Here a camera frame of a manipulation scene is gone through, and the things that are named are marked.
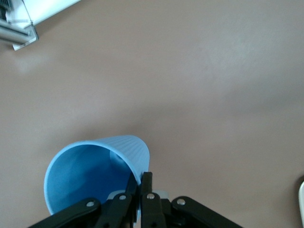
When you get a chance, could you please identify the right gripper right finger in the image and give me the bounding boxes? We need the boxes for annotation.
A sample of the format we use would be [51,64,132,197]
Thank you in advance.
[139,171,244,228]

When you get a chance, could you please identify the blue ribbed plastic cup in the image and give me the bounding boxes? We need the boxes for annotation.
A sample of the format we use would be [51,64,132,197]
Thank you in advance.
[43,134,151,225]

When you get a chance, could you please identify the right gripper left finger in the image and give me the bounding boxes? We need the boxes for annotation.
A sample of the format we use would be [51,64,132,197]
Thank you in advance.
[28,174,140,228]

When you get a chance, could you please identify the white table edge panel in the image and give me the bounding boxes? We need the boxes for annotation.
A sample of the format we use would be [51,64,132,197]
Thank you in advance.
[4,0,83,26]

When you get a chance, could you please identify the cream white toaster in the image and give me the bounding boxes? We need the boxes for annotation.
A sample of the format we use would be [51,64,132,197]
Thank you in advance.
[297,180,304,211]

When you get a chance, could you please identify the aluminium frame profile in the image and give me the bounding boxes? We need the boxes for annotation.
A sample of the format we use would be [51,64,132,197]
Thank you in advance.
[0,18,39,51]

